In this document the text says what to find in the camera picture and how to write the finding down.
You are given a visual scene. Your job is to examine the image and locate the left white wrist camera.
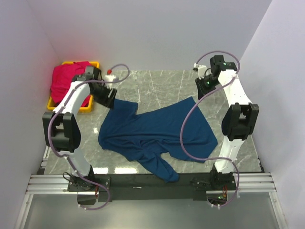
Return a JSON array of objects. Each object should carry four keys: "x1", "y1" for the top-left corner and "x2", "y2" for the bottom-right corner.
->
[{"x1": 103, "y1": 74, "x2": 119, "y2": 83}]

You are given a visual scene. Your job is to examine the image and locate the black base beam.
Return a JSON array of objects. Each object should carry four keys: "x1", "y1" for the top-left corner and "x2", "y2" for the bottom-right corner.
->
[{"x1": 67, "y1": 173, "x2": 237, "y2": 203}]

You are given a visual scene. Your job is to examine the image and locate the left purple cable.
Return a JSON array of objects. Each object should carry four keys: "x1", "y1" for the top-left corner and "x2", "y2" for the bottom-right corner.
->
[{"x1": 47, "y1": 63, "x2": 131, "y2": 211}]

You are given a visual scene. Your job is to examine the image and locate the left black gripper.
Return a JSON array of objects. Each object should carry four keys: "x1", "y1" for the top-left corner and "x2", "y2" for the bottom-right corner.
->
[{"x1": 90, "y1": 83, "x2": 117, "y2": 110}]

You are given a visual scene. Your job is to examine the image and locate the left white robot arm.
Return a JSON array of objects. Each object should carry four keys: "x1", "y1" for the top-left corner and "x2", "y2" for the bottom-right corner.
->
[{"x1": 42, "y1": 66, "x2": 119, "y2": 192}]

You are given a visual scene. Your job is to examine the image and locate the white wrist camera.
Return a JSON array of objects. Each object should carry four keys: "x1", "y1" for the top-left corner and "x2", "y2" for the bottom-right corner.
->
[
  {"x1": 193, "y1": 63, "x2": 207, "y2": 79},
  {"x1": 103, "y1": 74, "x2": 119, "y2": 83}
]

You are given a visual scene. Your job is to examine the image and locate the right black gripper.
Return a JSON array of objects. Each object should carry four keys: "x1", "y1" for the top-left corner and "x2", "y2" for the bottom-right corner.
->
[{"x1": 194, "y1": 75, "x2": 219, "y2": 101}]

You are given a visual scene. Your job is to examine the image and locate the yellow plastic bin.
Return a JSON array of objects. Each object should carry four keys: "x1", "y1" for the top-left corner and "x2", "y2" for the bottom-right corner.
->
[{"x1": 46, "y1": 61, "x2": 101, "y2": 113}]

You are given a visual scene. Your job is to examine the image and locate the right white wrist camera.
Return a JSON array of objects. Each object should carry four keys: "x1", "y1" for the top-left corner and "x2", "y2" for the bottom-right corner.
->
[{"x1": 193, "y1": 63, "x2": 207, "y2": 79}]

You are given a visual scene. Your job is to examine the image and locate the blue t shirt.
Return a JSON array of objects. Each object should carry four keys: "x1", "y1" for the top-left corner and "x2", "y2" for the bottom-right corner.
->
[{"x1": 98, "y1": 97, "x2": 218, "y2": 183}]

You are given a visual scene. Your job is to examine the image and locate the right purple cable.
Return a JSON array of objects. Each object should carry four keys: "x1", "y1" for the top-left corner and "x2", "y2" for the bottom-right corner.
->
[{"x1": 179, "y1": 50, "x2": 240, "y2": 208}]

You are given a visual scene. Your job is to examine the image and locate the purple cable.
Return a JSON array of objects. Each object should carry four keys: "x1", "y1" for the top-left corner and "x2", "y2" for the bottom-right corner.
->
[
  {"x1": 47, "y1": 63, "x2": 131, "y2": 211},
  {"x1": 179, "y1": 50, "x2": 240, "y2": 208}
]

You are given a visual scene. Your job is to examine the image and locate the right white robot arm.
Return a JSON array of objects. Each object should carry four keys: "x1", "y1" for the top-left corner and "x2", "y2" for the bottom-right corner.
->
[{"x1": 193, "y1": 55, "x2": 259, "y2": 174}]

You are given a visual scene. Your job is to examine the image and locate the pink t shirt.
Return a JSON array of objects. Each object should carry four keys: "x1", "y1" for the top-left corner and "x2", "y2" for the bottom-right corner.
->
[{"x1": 51, "y1": 61, "x2": 91, "y2": 106}]

